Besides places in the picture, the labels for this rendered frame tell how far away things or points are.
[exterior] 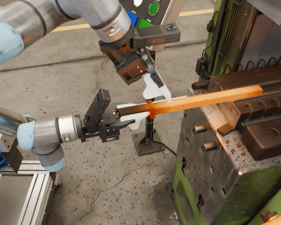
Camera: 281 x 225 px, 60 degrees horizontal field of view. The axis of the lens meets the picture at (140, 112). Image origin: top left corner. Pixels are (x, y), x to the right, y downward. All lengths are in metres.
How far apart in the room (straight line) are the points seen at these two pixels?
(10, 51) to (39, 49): 2.58
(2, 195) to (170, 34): 1.34
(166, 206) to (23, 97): 1.58
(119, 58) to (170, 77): 1.91
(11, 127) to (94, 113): 0.26
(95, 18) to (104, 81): 1.94
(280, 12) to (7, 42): 0.53
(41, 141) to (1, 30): 0.34
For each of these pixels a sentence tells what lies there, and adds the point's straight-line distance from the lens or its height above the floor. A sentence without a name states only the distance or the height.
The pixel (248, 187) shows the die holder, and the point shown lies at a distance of 0.88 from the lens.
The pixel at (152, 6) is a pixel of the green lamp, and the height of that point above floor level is 1.09.
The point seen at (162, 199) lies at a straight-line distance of 1.67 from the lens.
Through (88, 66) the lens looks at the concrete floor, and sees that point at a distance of 2.64.
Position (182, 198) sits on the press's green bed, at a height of 0.16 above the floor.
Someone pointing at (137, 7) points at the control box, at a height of 1.07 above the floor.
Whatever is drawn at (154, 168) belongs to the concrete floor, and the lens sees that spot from 1.77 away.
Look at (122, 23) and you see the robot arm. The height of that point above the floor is 1.29.
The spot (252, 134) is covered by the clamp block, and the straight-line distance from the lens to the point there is 0.77.
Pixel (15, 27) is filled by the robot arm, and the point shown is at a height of 1.33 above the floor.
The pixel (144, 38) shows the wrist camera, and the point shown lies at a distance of 0.55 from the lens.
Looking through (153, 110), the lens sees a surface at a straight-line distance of 0.71.
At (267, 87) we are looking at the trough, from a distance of 0.93.
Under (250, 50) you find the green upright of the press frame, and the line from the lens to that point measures 1.03.
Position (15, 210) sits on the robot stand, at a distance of 1.57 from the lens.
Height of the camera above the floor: 1.53
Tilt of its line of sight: 47 degrees down
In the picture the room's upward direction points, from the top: straight up
